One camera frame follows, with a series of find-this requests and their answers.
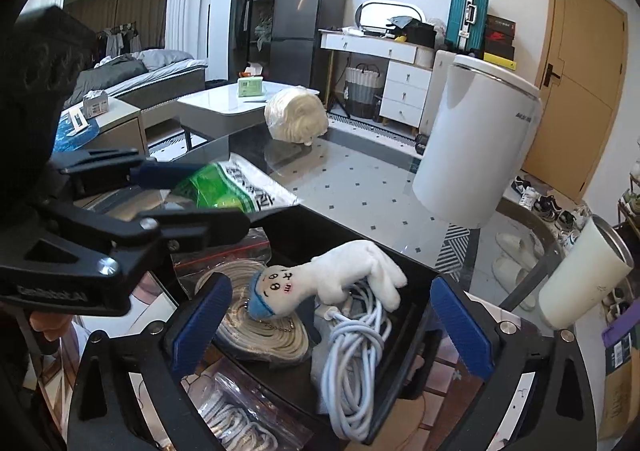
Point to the white curtain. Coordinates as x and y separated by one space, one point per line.
192 6

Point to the white plush toy blue cap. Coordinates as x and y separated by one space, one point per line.
345 266

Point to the beige nightstand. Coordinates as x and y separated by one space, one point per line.
120 126

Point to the cream tall bin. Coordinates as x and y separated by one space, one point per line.
580 276

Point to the grey white coffee table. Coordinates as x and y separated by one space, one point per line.
220 103

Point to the blue plastic bag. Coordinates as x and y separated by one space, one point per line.
75 138

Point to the green tissue box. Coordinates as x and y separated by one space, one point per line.
250 87

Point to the wooden door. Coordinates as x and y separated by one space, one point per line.
580 81

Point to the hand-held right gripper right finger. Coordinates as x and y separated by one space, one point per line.
460 326

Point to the black cardboard box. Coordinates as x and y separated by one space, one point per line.
395 381

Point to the dark glass cabinet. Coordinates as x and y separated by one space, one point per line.
250 6

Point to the wooden shoe rack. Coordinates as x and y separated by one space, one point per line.
625 211

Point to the small grey white box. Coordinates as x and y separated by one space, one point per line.
95 104

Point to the green white packet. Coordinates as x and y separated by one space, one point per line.
220 186

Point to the patterned floor rug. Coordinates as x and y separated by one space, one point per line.
380 131

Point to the yellow black shoebox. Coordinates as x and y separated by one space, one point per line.
500 63

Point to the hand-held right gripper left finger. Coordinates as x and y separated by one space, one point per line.
200 321

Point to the bag of white shoelaces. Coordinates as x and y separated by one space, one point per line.
230 421

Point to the white vanity desk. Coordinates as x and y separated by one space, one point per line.
400 86

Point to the white slipper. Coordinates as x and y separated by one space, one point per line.
512 281
517 246

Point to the teal suitcase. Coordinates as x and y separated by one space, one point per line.
457 16

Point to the oval mirror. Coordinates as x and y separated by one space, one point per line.
375 13

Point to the black red shoebox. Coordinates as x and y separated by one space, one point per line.
500 31

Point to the brown curtain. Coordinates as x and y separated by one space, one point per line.
135 6

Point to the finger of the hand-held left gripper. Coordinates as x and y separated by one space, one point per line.
150 236
152 173

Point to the person's left hand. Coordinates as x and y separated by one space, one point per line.
47 328

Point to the white cylindrical appliance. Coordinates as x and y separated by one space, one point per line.
470 146

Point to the brown cardboard box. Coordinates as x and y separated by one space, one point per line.
620 396

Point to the hanging clothes rack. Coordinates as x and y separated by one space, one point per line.
117 38

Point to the dark grey refrigerator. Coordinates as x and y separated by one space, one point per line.
300 31

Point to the purple box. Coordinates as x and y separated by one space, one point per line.
622 331

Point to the white wrapped bundle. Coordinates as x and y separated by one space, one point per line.
295 116

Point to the scattered sneakers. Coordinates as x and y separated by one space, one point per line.
550 211

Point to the black bag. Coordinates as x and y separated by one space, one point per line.
420 33

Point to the grey bed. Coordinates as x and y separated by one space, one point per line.
150 71

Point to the printed desk mat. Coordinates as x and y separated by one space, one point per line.
150 293

